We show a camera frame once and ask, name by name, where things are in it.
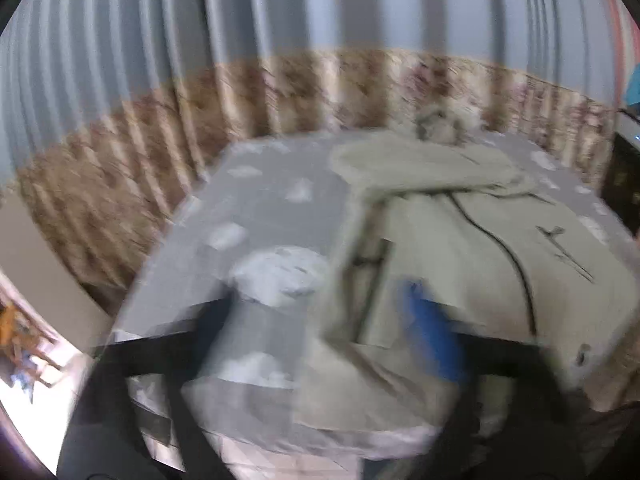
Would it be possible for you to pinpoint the dark cabinet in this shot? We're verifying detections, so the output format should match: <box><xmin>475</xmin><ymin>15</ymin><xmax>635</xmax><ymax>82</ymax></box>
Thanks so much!
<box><xmin>602</xmin><ymin>110</ymin><xmax>640</xmax><ymax>241</ymax></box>

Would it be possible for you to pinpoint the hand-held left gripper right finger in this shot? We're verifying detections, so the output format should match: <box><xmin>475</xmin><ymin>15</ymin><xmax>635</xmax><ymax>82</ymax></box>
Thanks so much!
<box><xmin>357</xmin><ymin>277</ymin><xmax>588</xmax><ymax>480</ymax></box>

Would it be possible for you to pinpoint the bed with grey printed sheet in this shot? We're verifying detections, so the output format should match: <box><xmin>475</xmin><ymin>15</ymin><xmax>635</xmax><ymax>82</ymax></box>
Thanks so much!
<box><xmin>107</xmin><ymin>130</ymin><xmax>640</xmax><ymax>480</ymax></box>

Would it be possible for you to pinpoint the beige jacket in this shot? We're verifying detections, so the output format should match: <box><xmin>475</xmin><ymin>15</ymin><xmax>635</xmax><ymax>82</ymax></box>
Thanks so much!
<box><xmin>292</xmin><ymin>130</ymin><xmax>640</xmax><ymax>433</ymax></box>

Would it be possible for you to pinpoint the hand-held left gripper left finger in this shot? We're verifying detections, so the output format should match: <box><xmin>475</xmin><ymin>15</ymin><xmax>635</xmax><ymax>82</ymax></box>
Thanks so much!
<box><xmin>57</xmin><ymin>292</ymin><xmax>243</xmax><ymax>480</ymax></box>

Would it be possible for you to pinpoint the blue curtain with floral band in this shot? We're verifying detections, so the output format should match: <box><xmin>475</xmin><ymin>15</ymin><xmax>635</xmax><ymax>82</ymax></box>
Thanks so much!
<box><xmin>0</xmin><ymin>0</ymin><xmax>640</xmax><ymax>306</ymax></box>

